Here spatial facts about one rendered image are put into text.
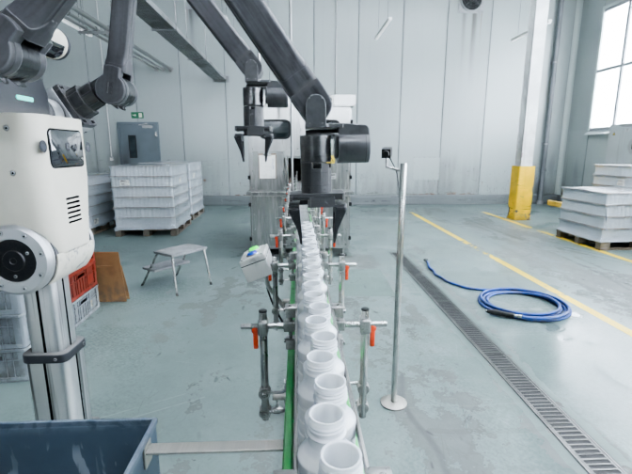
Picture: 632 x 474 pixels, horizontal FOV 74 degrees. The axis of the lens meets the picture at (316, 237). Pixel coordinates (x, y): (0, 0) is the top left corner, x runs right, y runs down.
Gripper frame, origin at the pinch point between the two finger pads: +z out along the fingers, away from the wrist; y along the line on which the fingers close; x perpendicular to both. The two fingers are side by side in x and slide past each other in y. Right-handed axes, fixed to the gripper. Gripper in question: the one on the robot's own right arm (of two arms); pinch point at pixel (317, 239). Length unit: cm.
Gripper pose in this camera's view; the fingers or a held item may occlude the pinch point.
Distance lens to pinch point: 80.9
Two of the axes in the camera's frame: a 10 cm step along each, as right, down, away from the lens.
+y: 10.0, -0.3, 0.4
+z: 0.2, 9.8, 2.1
